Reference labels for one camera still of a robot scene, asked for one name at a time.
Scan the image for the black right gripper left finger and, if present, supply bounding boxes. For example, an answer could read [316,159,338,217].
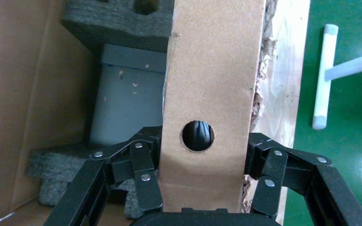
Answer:
[43,126,165,226]

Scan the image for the small brown cardboard box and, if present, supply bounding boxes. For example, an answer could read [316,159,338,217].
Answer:
[157,0,266,214]

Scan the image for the black foam insert with holes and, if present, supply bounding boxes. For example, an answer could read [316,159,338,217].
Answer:
[60,0,175,54]

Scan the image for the white metal table leg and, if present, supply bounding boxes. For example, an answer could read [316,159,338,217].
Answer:
[311,23,362,131]

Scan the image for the grey plastic case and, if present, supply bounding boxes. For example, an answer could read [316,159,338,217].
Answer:
[89,43,167,147]

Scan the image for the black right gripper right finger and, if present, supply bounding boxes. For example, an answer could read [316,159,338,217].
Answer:
[245,132,362,226]

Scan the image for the large open cardboard carton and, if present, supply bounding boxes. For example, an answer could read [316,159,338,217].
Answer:
[0,0,311,226]

